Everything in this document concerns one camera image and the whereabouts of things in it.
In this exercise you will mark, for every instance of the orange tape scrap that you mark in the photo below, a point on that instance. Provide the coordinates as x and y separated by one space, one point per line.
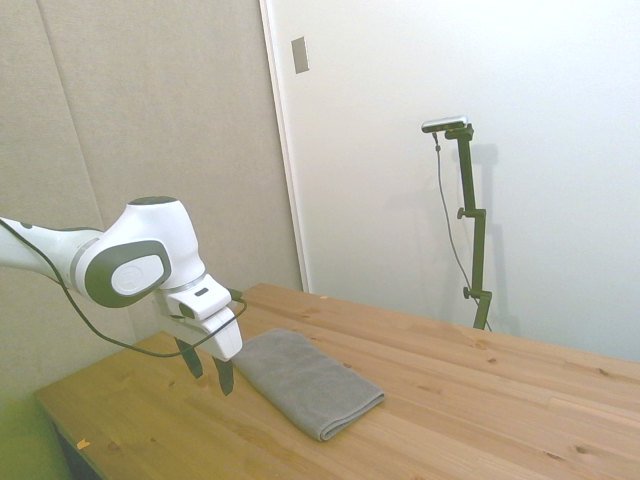
83 443

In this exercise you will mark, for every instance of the silver exterior camera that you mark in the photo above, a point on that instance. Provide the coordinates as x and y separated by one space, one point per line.
445 123

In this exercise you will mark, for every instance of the grey wall plate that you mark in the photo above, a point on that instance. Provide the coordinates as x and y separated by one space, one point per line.
300 55

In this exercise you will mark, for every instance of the grey towel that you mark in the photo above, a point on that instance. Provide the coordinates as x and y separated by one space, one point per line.
310 385

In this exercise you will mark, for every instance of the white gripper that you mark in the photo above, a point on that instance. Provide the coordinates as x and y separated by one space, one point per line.
227 336

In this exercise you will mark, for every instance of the white door frame trim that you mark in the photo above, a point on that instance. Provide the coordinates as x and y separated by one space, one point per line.
285 150

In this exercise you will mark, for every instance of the green upholstered seat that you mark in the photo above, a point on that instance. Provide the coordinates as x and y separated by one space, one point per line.
25 445

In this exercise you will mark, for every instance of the black camera stand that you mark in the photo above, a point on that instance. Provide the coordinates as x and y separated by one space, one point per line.
472 200

